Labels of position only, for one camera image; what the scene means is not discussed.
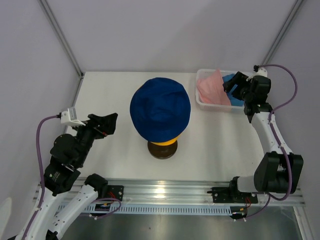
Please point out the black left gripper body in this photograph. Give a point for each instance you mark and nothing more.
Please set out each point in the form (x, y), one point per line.
(90, 132)

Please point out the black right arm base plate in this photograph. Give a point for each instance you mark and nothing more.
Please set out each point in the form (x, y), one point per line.
(224, 195)

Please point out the aluminium frame post right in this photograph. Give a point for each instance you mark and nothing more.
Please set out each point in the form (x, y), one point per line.
(283, 30)

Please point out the brown round hat stand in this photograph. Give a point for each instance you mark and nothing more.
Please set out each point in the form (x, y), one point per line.
(163, 150)

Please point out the dark blue bucket hat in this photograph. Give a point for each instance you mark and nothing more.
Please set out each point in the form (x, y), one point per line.
(160, 107)

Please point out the aluminium frame post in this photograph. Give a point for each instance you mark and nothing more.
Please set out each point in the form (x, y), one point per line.
(53, 21)
(283, 30)

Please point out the white plastic basket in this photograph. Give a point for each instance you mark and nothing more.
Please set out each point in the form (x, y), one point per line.
(208, 107)

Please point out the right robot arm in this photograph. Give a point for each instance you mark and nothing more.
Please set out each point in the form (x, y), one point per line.
(279, 171)

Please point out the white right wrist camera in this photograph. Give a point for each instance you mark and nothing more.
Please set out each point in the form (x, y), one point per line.
(258, 71)

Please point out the pink bucket hat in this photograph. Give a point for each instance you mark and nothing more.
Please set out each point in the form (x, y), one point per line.
(211, 91)

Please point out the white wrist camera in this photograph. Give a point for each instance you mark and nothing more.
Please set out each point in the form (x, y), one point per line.
(258, 71)
(68, 117)

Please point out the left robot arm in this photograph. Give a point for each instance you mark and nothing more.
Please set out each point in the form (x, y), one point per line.
(68, 155)

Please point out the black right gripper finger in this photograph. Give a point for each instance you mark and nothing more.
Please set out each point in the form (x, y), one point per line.
(229, 86)
(241, 79)

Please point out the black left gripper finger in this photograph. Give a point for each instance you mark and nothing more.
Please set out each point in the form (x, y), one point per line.
(108, 124)
(95, 119)

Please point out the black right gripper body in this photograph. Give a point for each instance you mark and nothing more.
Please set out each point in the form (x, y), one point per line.
(242, 93)

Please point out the yellow bucket hat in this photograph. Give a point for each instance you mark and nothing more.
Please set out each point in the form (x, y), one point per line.
(166, 143)

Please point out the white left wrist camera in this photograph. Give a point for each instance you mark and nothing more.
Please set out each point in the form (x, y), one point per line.
(68, 117)

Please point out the aluminium frame post left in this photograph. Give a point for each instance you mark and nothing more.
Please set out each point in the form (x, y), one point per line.
(53, 21)

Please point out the light blue bucket hat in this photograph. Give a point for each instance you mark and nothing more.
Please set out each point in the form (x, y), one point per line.
(233, 101)

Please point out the aluminium mounting rail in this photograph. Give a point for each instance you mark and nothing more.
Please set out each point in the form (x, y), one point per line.
(167, 192)

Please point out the white slotted cable duct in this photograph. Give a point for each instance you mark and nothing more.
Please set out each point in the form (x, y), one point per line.
(149, 209)

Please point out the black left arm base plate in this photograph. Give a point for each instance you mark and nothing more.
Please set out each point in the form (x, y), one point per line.
(114, 191)

